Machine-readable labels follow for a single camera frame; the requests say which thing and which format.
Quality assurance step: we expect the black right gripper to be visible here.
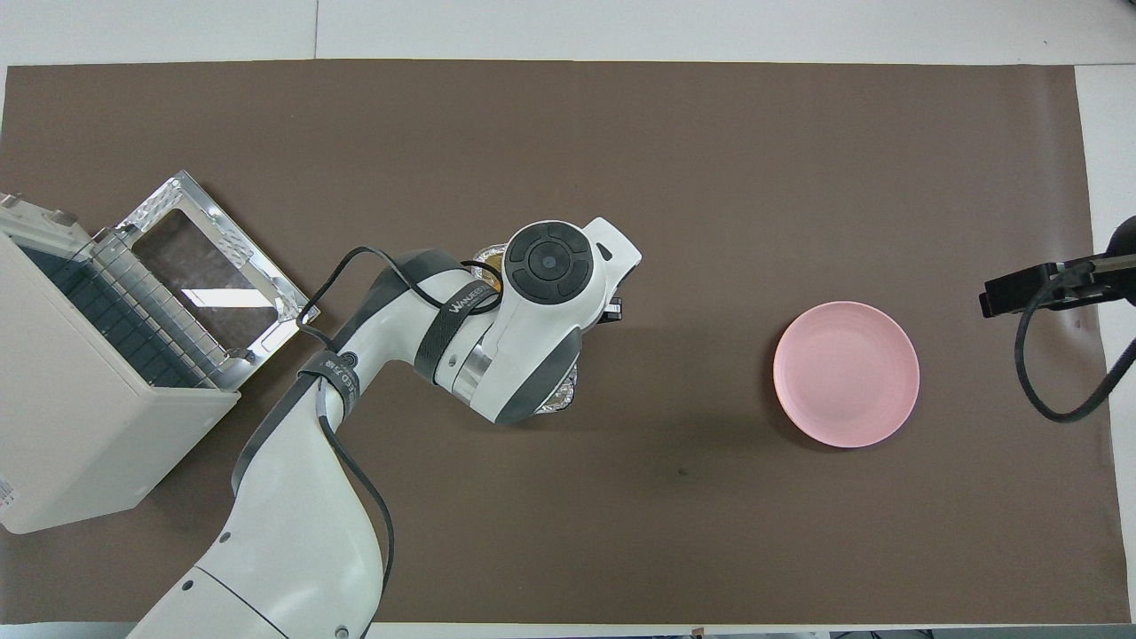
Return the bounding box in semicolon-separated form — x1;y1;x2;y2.
980;216;1136;319

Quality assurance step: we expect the aluminium foil tray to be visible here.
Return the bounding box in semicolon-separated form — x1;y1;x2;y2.
469;241;584;418

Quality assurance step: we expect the glass oven door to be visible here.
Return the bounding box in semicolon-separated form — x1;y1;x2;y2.
114;169;320;393

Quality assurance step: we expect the cream toaster oven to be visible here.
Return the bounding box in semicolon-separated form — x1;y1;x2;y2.
0;191;242;535

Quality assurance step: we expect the brown table mat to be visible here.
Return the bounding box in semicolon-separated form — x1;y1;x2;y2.
0;59;1132;625

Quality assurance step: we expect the pink round plate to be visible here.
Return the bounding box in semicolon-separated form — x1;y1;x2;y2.
772;301;920;449

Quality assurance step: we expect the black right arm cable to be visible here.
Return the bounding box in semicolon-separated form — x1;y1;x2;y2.
1014;266;1136;423

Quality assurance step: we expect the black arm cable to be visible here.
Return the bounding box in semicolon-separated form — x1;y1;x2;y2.
1014;266;1136;423
297;246;507;639

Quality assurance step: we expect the black velcro cable strap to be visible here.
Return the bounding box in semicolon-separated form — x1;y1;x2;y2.
296;349;363;416
414;277;500;384

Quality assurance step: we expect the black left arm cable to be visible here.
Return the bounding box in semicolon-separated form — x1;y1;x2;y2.
297;246;507;639

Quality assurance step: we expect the metal oven wire rack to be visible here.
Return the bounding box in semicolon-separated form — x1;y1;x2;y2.
89;229;225;391

